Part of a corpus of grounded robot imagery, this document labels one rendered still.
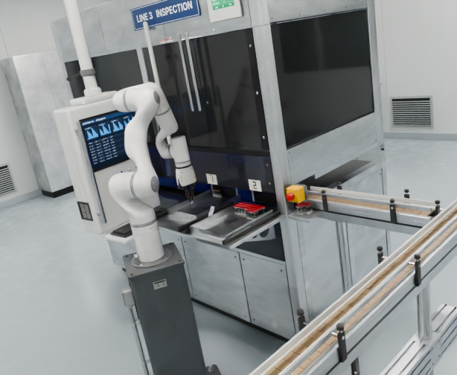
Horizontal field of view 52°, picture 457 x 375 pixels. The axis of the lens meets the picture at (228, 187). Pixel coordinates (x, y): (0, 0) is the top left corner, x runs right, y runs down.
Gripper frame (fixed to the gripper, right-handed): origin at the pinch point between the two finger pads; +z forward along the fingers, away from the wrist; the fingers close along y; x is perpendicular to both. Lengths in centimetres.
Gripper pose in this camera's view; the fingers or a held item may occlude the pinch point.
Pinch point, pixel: (189, 193)
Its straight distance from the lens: 258.6
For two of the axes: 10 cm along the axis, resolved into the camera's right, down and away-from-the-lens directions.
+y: -7.8, 3.0, -5.5
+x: 6.0, 0.9, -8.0
